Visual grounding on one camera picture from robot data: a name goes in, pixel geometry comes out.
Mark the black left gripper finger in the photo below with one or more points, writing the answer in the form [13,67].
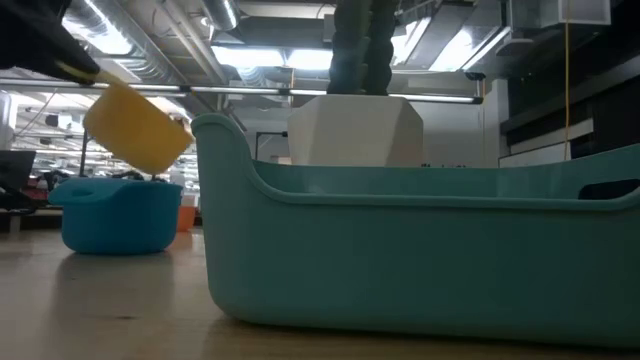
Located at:
[35,35]

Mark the yellow measuring cup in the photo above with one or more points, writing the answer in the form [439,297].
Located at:
[135,130]

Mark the large blue measuring cup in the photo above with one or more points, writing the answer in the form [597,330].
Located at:
[115,220]

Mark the teal plastic basket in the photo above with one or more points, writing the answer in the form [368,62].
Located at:
[400,260]

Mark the black monitor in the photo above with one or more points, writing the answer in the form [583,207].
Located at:
[15,170]

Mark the green cactus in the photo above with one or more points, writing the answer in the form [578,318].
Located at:
[360,50]

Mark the white hexagonal plant pot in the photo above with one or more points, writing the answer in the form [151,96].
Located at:
[355,135]

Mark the long horizontal light bar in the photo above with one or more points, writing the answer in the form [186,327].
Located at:
[435,98]

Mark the silver ceiling duct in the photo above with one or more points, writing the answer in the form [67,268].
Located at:
[220,12]

